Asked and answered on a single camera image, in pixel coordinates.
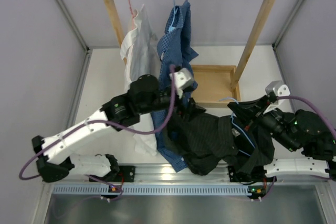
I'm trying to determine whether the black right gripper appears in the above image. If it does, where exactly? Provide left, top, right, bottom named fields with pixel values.
left=228, top=95, right=301, bottom=153

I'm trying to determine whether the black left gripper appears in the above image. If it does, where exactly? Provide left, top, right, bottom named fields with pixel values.
left=139, top=86, right=206, bottom=123

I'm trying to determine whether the dark pinstriped shirt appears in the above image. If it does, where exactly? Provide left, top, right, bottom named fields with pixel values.
left=162, top=112, right=275, bottom=176

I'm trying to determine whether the light blue wire hanger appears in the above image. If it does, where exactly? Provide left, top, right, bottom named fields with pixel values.
left=219, top=97, right=256, bottom=149

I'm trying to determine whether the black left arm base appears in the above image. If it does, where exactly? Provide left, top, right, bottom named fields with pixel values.
left=93, top=165, right=135, bottom=183

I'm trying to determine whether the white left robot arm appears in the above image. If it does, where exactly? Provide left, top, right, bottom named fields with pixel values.
left=32, top=68, right=194, bottom=183

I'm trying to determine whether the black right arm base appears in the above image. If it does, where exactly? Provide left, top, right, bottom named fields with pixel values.
left=227, top=166, right=273, bottom=183

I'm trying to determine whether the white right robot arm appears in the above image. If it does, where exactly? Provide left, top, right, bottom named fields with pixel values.
left=233, top=108, right=335, bottom=181

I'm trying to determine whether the blue checked shirt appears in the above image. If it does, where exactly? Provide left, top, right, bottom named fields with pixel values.
left=151, top=0, right=198, bottom=172

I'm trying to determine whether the white shirt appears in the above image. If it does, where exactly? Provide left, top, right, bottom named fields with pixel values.
left=120, top=4, right=161, bottom=156

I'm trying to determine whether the blue hanger with clip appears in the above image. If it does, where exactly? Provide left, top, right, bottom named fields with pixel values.
left=168, top=0, right=178, bottom=33

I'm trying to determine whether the wooden clothes rack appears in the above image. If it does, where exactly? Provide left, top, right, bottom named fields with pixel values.
left=103, top=0, right=276, bottom=108

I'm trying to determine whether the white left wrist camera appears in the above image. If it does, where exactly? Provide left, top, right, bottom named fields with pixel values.
left=170, top=68, right=195, bottom=99

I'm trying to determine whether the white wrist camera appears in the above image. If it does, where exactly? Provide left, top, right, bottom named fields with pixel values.
left=170, top=68, right=195, bottom=99
left=262, top=80, right=291, bottom=116

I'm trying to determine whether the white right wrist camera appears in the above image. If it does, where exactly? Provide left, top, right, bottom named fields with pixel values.
left=262, top=80, right=291, bottom=116

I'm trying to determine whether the aluminium mounting rail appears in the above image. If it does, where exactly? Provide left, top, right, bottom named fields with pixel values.
left=43, top=163, right=326, bottom=183

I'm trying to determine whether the light blue slotted cable duct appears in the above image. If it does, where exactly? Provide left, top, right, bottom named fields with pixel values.
left=52, top=184, right=263, bottom=196

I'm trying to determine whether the pink wire hanger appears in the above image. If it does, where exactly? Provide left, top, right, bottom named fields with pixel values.
left=128, top=0, right=138, bottom=29

